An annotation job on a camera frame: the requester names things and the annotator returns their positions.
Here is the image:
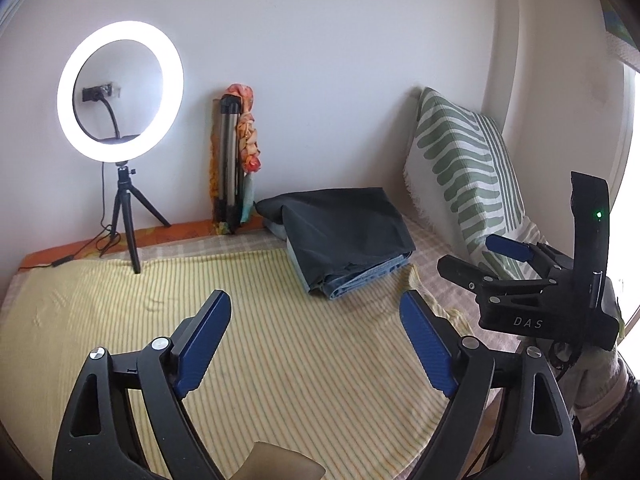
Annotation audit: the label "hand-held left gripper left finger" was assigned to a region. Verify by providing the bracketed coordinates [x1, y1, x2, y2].
[52, 289, 232, 480]

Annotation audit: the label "folded tripod with orange cloth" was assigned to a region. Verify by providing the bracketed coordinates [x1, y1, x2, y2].
[223, 82, 263, 226]

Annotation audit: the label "person's right forearm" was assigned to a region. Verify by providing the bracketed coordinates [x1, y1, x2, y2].
[555, 345, 640, 461]

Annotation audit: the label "folded blue jeans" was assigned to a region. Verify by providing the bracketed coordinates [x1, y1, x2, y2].
[265, 220, 413, 302]

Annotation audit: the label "green patterned white pillow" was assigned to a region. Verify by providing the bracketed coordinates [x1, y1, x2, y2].
[402, 86, 556, 281]

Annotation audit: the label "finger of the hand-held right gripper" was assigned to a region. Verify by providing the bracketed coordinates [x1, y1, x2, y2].
[437, 255, 548, 303]
[485, 234, 575, 281]

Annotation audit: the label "white ring light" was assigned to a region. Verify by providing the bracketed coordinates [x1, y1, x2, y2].
[56, 21, 185, 163]

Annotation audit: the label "dark pants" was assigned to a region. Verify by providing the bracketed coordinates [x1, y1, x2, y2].
[255, 187, 417, 296]

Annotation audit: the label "black mini tripod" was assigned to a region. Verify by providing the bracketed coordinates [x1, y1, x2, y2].
[107, 160, 172, 275]

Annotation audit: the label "black gooseneck phone holder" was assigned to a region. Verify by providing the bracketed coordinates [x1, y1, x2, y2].
[81, 82, 142, 147]

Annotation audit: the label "black ring light cable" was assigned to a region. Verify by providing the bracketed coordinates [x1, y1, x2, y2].
[20, 162, 123, 273]

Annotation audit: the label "tan flat object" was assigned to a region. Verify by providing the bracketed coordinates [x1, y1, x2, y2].
[235, 441, 326, 480]

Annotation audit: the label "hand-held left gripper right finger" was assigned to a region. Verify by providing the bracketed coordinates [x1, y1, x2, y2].
[400, 290, 581, 480]

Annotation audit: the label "yellow striped blanket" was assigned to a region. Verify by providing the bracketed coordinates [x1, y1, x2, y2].
[0, 247, 481, 480]

